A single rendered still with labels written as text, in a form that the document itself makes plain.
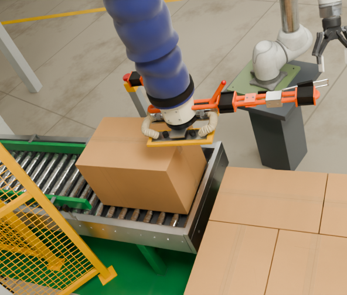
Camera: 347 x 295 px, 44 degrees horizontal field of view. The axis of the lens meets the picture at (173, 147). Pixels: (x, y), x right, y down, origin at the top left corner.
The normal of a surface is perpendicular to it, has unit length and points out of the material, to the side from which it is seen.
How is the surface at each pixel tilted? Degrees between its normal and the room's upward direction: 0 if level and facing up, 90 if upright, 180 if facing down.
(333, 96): 0
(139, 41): 91
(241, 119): 0
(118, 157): 0
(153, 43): 101
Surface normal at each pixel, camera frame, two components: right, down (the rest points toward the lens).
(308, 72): -0.31, -0.67
